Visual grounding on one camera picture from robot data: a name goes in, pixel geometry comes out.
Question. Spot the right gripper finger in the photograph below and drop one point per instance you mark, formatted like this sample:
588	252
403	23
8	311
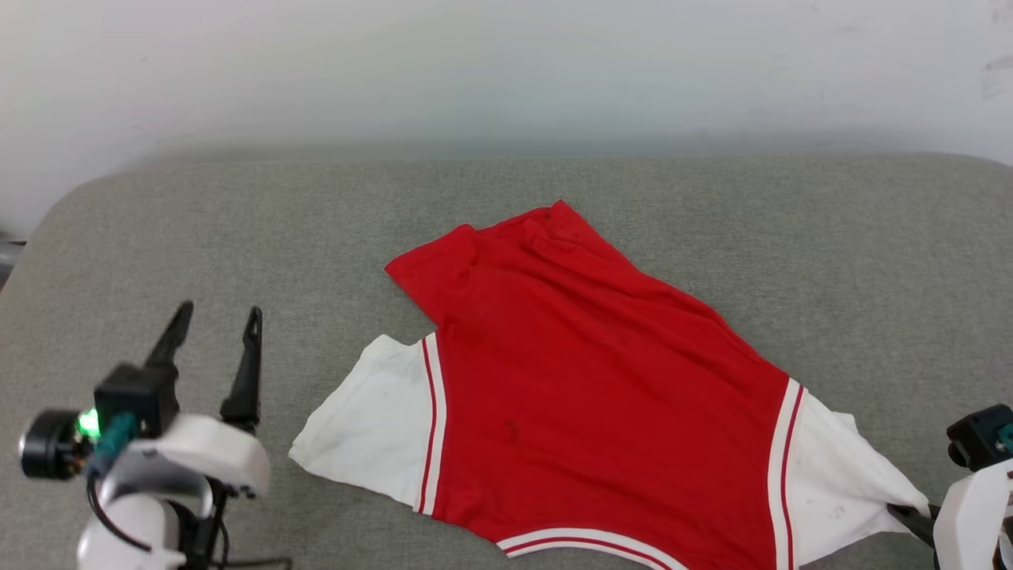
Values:
918	522

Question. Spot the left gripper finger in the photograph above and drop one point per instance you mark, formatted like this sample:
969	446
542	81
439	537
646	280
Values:
247	388
172	344

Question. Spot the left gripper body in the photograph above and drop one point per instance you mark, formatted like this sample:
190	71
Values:
47	443

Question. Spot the red and white basketball jersey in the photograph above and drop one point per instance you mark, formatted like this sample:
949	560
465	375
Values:
593	380

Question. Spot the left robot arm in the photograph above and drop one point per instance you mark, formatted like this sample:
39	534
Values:
127	530

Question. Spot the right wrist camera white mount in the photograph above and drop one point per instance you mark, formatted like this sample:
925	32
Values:
969	514

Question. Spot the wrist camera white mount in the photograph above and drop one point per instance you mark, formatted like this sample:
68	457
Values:
969	514
206	455

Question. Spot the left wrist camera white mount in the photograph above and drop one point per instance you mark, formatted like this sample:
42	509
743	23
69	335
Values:
206	455

